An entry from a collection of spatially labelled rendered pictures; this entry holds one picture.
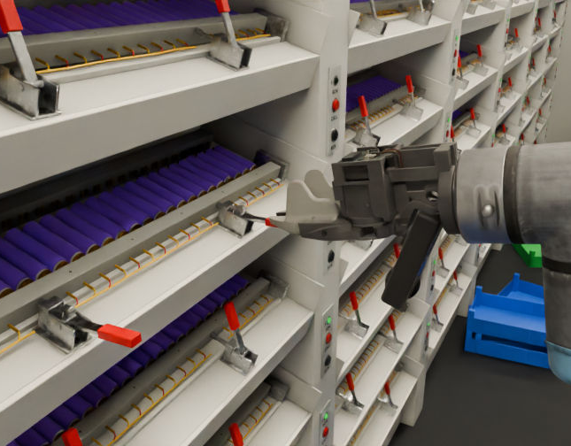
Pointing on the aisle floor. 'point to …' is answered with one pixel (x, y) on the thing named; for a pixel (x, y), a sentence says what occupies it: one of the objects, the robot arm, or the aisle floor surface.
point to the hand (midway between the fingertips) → (285, 223)
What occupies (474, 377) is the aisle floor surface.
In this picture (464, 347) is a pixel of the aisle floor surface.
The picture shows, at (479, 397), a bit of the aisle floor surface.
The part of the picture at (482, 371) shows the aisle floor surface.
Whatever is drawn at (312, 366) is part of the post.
